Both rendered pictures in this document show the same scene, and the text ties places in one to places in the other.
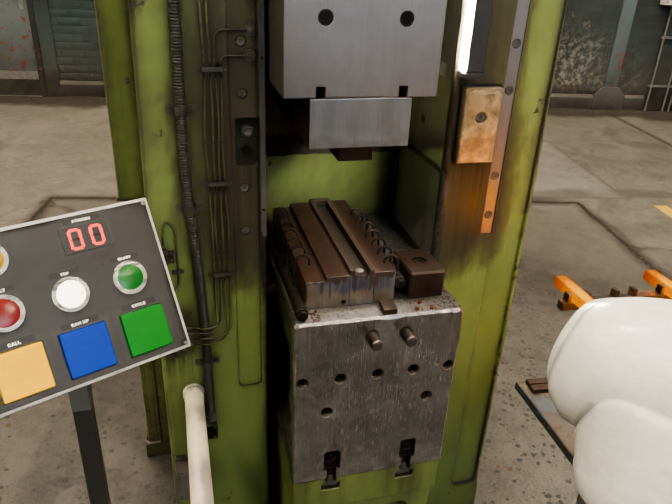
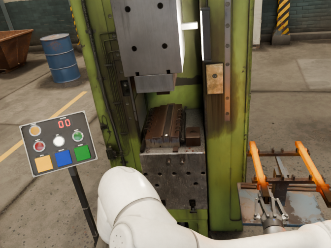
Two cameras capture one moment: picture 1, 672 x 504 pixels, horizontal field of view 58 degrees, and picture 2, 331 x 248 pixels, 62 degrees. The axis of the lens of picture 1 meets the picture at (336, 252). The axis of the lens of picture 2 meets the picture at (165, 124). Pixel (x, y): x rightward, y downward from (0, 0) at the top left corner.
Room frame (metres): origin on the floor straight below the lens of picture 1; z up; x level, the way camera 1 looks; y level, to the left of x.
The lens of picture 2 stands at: (-0.05, -0.62, 1.83)
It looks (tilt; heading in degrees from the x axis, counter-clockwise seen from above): 29 degrees down; 25
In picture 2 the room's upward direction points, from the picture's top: 7 degrees counter-clockwise
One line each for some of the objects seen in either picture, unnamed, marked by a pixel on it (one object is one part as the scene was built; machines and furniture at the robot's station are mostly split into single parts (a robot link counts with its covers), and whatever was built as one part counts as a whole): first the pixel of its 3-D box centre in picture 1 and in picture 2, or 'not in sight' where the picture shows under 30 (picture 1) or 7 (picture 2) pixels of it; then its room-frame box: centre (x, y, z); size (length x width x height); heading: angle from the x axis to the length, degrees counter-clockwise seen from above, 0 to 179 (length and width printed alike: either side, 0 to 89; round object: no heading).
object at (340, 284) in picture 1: (327, 246); (165, 123); (1.35, 0.02, 0.96); 0.42 x 0.20 x 0.09; 16
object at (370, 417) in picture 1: (343, 332); (177, 155); (1.38, -0.03, 0.69); 0.56 x 0.38 x 0.45; 16
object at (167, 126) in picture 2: (338, 232); (168, 118); (1.36, 0.00, 0.99); 0.42 x 0.05 x 0.01; 16
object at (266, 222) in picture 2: not in sight; (272, 222); (0.74, -0.65, 0.94); 0.09 x 0.08 x 0.07; 14
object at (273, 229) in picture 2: not in sight; (276, 238); (0.67, -0.67, 0.94); 0.09 x 0.06 x 0.09; 104
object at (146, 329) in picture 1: (146, 329); (82, 153); (0.89, 0.32, 1.01); 0.07 x 0.05 x 0.07; 131
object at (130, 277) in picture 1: (130, 277); (78, 136); (0.92, 0.35, 1.09); 0.05 x 0.03 x 0.04; 106
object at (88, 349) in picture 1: (88, 349); (63, 158); (0.82, 0.40, 1.01); 0.07 x 0.05 x 0.07; 131
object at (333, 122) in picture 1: (333, 98); (158, 70); (1.35, 0.02, 1.32); 0.42 x 0.20 x 0.10; 16
